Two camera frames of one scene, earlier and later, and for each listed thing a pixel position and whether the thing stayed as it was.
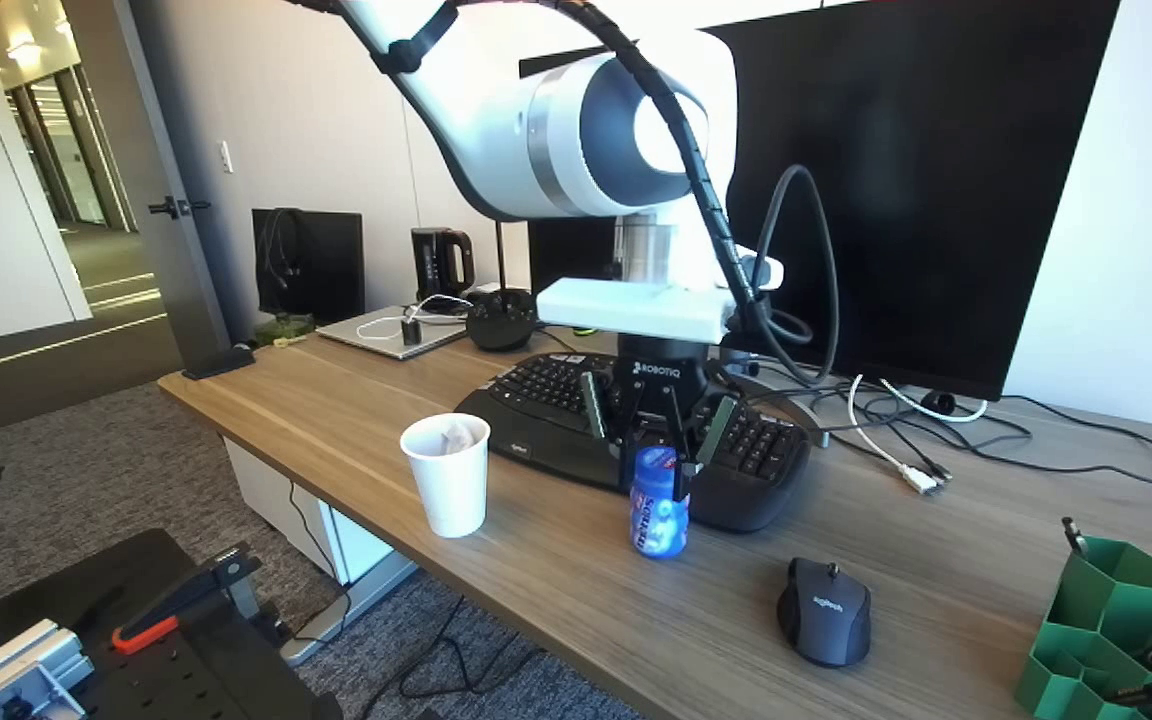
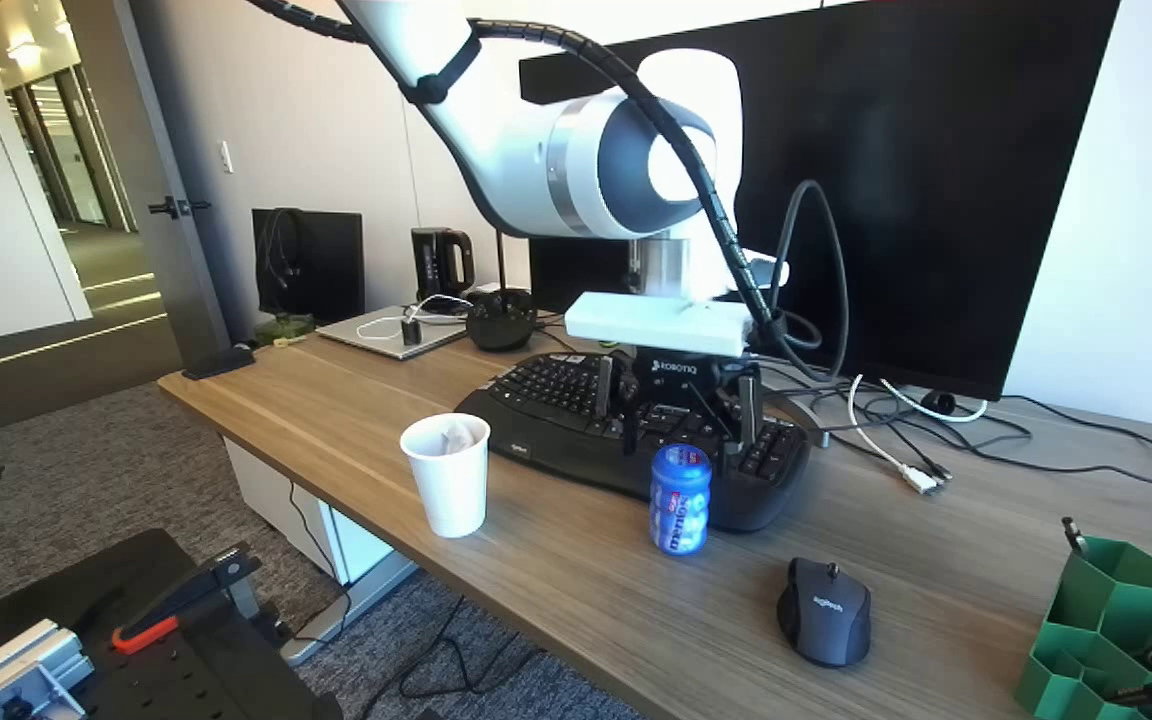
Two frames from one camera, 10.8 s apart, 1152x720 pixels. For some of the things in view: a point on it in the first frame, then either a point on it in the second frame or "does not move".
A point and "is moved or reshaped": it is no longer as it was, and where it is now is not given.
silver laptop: x=381 y=331 does not move
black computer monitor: x=903 y=160 does not move
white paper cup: x=450 y=453 does not move
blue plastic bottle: x=657 y=515 is moved or reshaped
